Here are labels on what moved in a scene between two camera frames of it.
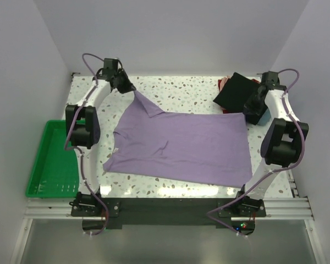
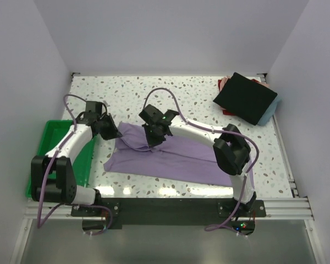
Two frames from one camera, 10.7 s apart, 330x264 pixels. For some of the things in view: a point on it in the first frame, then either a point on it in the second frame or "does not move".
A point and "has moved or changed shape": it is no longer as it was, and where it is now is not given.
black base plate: x=217 y=211 does not move
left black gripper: x=128 y=86 -> x=114 y=133
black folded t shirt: x=236 y=93 does not move
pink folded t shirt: x=224 y=81 does not move
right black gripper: x=249 y=109 -> x=152 y=142
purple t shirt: x=210 y=148 has moved or changed shape
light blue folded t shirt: x=265 y=119 does not move
